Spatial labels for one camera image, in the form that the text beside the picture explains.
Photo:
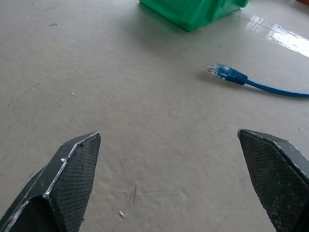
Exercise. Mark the green plastic bin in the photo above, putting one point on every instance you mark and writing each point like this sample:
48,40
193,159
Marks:
193,12

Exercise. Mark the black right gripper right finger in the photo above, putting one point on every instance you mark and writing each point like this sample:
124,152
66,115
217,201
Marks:
280,178

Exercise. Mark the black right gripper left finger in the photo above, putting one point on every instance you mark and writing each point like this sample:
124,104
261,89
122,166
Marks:
60,188

